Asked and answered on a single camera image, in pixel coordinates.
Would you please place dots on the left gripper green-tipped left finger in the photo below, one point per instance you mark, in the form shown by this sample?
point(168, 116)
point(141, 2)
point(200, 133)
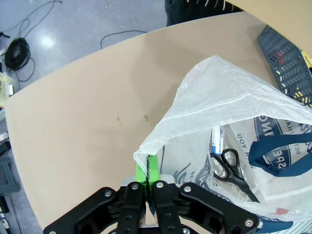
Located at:
point(126, 214)

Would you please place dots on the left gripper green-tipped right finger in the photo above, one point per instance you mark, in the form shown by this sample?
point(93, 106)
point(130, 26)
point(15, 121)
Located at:
point(170, 214)

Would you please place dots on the black scissors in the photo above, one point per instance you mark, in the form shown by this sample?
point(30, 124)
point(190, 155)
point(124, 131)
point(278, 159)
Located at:
point(234, 175)

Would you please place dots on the white marker blue label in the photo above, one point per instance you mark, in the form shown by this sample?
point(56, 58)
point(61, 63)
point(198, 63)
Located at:
point(217, 141)

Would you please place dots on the dark grey plastic basket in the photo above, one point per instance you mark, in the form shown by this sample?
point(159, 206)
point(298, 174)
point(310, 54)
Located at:
point(282, 63)

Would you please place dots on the person in striped shirt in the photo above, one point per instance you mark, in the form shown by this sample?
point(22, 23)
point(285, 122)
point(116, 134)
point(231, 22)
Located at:
point(180, 12)

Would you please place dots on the yellow item in basket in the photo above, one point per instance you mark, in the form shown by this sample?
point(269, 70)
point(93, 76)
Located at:
point(307, 58)

